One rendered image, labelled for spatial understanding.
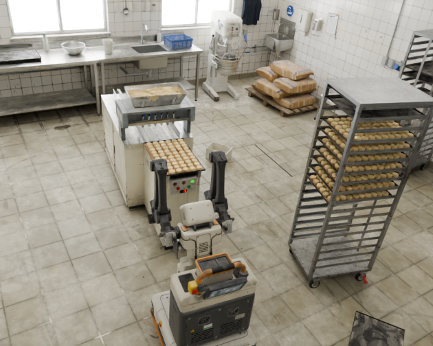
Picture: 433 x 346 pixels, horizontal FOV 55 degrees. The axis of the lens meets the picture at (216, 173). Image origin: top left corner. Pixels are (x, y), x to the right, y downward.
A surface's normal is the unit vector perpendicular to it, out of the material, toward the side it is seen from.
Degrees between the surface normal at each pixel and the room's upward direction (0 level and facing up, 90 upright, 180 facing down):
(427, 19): 90
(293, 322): 0
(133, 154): 90
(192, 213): 48
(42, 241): 0
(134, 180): 90
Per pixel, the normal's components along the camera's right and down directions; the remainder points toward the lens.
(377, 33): -0.86, 0.22
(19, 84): 0.51, 0.50
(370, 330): 0.08, -0.84
